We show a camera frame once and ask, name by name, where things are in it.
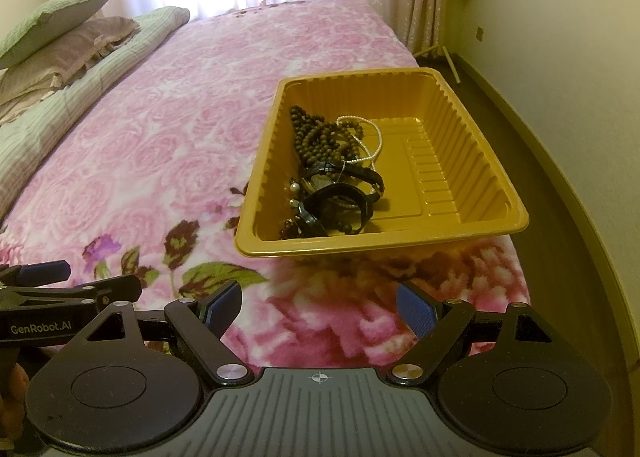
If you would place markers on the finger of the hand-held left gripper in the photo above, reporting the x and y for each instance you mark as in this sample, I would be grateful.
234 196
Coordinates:
90 292
47 271

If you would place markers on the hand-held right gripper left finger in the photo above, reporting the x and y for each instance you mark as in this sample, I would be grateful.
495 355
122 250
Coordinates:
224 307

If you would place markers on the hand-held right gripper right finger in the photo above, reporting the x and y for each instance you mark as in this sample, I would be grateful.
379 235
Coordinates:
415 309

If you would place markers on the black fitness band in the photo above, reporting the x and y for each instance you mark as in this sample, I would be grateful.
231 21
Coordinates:
362 214

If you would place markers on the small black wristwatch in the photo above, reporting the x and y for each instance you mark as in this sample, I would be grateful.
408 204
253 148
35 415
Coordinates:
310 222

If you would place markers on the yellow plastic tray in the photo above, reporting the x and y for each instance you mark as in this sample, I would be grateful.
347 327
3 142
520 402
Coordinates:
450 187

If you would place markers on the person's left hand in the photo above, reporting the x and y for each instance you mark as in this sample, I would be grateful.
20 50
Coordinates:
11 397

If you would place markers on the pink floral blanket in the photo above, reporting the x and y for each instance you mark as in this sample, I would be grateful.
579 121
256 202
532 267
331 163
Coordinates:
190 112

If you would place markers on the wooden stick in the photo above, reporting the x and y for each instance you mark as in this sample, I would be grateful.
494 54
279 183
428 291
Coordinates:
451 66
430 51

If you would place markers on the green checked pillow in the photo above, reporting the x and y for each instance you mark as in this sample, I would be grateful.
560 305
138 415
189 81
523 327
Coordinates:
55 19

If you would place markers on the small wall plate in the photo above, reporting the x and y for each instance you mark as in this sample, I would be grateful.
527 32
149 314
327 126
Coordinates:
480 33

